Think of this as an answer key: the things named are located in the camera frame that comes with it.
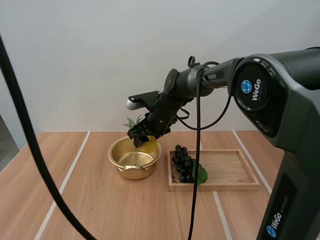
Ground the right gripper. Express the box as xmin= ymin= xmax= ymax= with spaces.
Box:
xmin=127 ymin=95 xmax=188 ymax=149

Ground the yellow toy pineapple green crown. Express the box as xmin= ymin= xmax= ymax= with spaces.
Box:
xmin=121 ymin=114 xmax=159 ymax=153

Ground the bunch of dark toy grapes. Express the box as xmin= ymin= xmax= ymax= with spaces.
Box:
xmin=170 ymin=144 xmax=209 ymax=186

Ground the shallow wooden tray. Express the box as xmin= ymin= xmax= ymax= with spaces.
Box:
xmin=166 ymin=148 xmax=261 ymax=193

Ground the gold pot with two handles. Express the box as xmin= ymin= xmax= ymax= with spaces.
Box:
xmin=107 ymin=136 xmax=162 ymax=181

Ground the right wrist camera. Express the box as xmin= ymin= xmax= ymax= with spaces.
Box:
xmin=126 ymin=90 xmax=163 ymax=111

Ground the thin black cable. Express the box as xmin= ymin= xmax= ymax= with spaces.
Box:
xmin=174 ymin=92 xmax=233 ymax=131
xmin=187 ymin=61 xmax=221 ymax=240

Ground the thick black cable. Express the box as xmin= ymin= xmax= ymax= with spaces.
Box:
xmin=0 ymin=33 xmax=98 ymax=240

